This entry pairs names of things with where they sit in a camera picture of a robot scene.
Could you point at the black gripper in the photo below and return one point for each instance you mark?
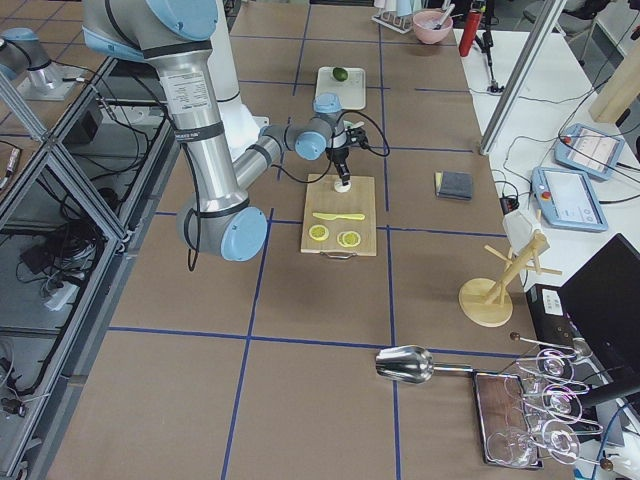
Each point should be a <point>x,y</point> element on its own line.
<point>339,155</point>

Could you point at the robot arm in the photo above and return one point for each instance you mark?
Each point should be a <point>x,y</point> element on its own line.
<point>175,38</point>
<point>325,134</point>

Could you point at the pink bowl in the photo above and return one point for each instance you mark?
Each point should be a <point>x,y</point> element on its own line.
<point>429,28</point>

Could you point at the yellow plastic knife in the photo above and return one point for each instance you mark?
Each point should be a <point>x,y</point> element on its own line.
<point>339,216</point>

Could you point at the wooden cutting board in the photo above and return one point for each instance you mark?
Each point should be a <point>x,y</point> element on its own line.
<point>321,197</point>

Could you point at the upper lemon slice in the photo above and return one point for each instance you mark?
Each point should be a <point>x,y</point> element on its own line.
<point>318,232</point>

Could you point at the white bear serving tray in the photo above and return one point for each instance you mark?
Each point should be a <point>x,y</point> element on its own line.
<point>351,91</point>

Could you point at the green avocado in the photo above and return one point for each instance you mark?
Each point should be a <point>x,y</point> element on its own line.
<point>340,74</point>

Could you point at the wooden mug tree stand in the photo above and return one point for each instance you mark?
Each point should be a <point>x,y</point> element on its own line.
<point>486,302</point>

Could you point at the metal scoop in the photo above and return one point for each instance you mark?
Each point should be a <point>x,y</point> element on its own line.
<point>414,364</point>

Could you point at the red bottle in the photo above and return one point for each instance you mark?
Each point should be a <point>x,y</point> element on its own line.
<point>471,27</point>

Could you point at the blue teach pendant near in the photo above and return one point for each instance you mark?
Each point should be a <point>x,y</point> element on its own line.
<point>567,199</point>

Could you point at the blue teach pendant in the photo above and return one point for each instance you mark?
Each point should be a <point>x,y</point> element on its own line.
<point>592,151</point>
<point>567,199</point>

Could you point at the blue teach pendant far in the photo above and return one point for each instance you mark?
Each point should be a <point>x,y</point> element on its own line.
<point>592,151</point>

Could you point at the black laptop monitor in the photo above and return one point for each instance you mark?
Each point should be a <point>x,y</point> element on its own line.
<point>602,301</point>

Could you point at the black glass rack tray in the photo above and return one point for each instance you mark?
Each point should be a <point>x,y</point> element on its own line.
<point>498,400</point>

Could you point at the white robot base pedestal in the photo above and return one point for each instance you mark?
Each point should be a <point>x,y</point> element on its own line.
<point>241,127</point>

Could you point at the aluminium frame post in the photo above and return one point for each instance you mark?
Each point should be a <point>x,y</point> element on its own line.
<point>543,26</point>

